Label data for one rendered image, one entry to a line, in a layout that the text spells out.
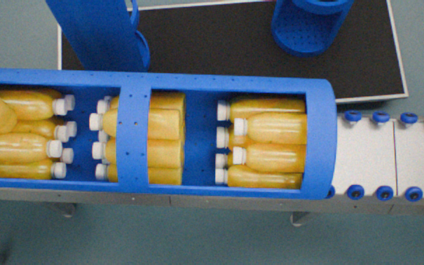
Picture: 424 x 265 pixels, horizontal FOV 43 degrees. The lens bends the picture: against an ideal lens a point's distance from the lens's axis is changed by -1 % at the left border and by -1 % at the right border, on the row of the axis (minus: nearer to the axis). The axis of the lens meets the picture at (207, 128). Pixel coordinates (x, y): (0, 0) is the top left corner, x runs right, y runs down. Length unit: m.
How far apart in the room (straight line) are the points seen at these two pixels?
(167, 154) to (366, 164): 0.56
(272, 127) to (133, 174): 0.32
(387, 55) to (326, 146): 1.37
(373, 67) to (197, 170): 1.27
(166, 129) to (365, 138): 0.58
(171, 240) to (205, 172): 0.99
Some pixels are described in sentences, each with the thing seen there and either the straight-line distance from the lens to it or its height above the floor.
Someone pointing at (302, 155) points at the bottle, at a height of 1.15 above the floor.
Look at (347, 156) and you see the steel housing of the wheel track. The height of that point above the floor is 0.93.
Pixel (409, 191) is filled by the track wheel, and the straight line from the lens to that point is 1.46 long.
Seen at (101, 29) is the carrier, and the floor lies 0.73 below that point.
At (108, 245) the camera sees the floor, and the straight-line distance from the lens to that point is 2.37.
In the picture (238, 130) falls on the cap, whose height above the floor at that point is 1.17.
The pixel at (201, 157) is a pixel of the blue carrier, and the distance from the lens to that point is 1.41.
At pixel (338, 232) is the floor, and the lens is 2.41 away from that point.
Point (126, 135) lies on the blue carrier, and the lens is 1.16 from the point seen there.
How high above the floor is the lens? 2.33
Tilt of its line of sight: 75 degrees down
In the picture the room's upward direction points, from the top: straight up
